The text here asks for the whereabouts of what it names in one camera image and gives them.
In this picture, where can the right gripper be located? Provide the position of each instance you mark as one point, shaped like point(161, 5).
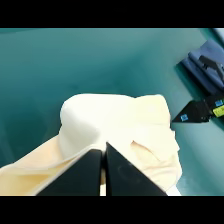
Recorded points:
point(216, 105)

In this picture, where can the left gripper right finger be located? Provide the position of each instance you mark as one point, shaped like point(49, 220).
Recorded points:
point(128, 176)

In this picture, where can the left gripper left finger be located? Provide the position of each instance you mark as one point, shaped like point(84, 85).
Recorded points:
point(78, 178)

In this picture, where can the cream garment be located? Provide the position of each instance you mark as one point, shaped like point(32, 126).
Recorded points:
point(123, 126)

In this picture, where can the blue garment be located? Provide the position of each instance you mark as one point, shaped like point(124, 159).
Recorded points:
point(208, 68)

